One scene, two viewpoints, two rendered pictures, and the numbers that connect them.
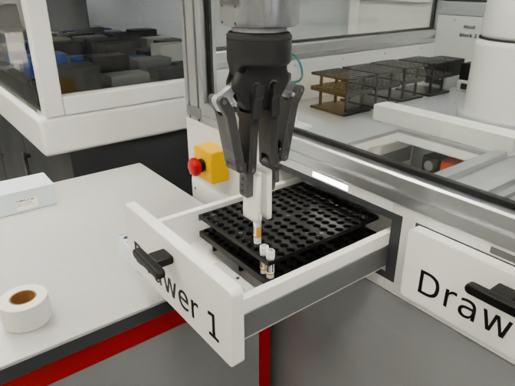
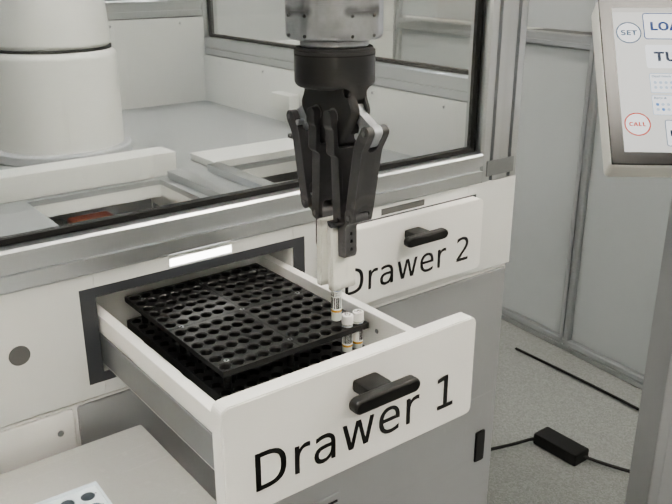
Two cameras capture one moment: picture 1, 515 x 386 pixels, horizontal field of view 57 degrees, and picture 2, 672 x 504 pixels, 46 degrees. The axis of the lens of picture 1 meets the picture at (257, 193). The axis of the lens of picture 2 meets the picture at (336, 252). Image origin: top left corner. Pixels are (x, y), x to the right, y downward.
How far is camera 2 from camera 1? 0.94 m
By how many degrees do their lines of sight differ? 82
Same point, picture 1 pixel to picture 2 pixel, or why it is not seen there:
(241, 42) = (370, 57)
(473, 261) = (384, 227)
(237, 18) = (377, 29)
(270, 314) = not seen: hidden behind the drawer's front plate
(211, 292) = (445, 349)
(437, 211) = not seen: hidden behind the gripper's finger
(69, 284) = not seen: outside the picture
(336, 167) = (208, 231)
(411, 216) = (312, 229)
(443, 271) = (363, 256)
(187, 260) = (405, 348)
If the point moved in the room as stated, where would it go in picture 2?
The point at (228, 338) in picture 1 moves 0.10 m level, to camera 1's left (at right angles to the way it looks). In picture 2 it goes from (467, 378) to (485, 434)
